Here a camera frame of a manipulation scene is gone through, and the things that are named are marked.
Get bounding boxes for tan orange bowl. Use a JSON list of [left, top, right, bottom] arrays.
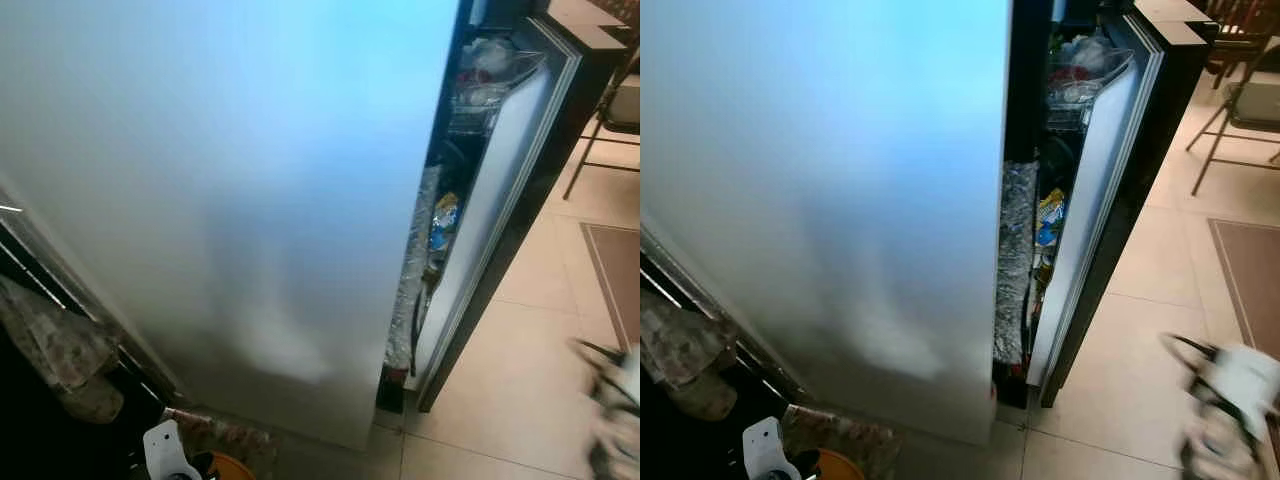
[[205, 452, 257, 480], [815, 448, 867, 480]]

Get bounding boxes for black edged fridge door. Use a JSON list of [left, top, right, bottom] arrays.
[[995, 0, 1219, 409], [405, 0, 629, 413]]

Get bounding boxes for small floral cloth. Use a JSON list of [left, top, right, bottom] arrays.
[[780, 403, 901, 479], [165, 405, 279, 476]]

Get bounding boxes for large floral cloth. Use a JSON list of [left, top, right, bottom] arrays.
[[640, 285, 741, 421], [0, 275, 126, 423]]

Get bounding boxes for brown bordered floor mat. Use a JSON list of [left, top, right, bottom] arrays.
[[580, 222, 641, 353], [1207, 218, 1280, 361]]

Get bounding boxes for bubble wrap sheet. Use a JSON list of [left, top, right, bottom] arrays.
[[995, 160, 1037, 367], [385, 165, 443, 373]]

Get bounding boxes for blue yellow packet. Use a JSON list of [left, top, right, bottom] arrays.
[[430, 192, 462, 251], [1035, 188, 1067, 247]]

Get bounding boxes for clear plastic bag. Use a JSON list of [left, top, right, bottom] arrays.
[[1048, 32, 1137, 106], [455, 35, 547, 109]]

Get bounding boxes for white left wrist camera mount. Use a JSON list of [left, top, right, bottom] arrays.
[[742, 417, 793, 480], [143, 420, 193, 480]]

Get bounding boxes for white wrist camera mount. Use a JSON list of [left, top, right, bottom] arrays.
[[598, 345, 641, 421], [143, 420, 193, 480], [742, 417, 793, 480], [1200, 343, 1280, 416]]

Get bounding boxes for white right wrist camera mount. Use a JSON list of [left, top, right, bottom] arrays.
[[1200, 343, 1280, 416], [598, 345, 641, 421]]

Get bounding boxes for metal frame chair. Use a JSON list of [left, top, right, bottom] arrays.
[[1185, 0, 1280, 197], [563, 0, 641, 201]]

